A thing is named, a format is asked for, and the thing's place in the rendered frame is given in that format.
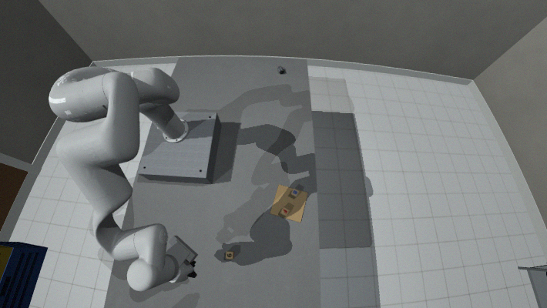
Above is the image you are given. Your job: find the tan square mat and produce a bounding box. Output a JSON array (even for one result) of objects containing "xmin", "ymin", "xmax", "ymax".
[{"xmin": 270, "ymin": 185, "xmax": 308, "ymax": 223}]

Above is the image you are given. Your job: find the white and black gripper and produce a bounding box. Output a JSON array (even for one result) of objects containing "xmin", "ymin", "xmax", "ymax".
[{"xmin": 170, "ymin": 260, "xmax": 197, "ymax": 283}]

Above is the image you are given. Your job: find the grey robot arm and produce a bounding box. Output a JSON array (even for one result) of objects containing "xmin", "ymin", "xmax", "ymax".
[{"xmin": 49, "ymin": 66, "xmax": 198, "ymax": 291}]

